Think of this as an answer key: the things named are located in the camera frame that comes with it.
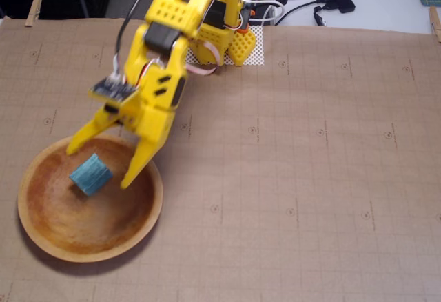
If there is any short black plug cable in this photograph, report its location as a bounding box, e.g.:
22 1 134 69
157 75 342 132
312 5 328 27

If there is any red white servo wire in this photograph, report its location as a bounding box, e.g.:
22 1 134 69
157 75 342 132
136 57 168 88

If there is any wooden clothespin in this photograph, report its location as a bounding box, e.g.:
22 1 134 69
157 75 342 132
24 0 43 28
428 5 441 43

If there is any black USB cable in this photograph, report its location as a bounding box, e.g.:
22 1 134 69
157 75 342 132
265 0 334 26

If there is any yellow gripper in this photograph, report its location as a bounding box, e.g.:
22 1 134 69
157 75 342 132
65 66 189 189

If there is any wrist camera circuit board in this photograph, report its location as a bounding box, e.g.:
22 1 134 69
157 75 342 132
88 73 139 114

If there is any blue painted wooden block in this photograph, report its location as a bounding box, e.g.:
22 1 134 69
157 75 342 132
68 153 114 198

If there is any round wooden bowl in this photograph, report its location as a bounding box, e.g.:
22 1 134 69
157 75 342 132
17 132 165 264

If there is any brown gridded gift wrap paper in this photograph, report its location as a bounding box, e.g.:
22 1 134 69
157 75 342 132
0 17 441 302

